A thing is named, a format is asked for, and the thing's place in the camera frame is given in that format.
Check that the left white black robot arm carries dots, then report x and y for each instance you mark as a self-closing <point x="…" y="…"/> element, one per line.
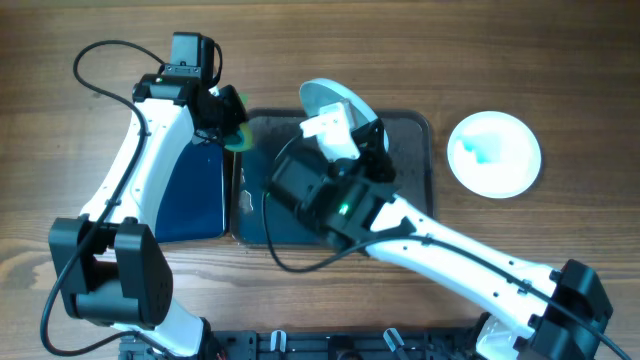
<point x="110" y="269"/>

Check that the small black water tray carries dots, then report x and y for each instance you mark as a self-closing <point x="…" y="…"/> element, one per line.
<point x="193" y="206"/>

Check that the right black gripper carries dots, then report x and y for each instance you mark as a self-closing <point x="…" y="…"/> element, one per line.
<point x="371" y="144"/>

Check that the large dark serving tray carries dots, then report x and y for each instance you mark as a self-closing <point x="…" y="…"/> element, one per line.
<point x="409" y="149"/>

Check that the green yellow sponge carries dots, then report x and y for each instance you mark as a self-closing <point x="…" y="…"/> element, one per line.
<point x="238" y="135"/>

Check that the white plate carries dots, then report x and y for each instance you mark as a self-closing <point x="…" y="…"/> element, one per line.
<point x="494" y="155"/>
<point x="320" y="92"/>

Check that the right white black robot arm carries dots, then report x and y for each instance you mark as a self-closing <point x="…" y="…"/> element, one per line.
<point x="531" y="310"/>

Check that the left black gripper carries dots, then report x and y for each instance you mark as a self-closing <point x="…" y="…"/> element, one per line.
<point x="238" y="114"/>

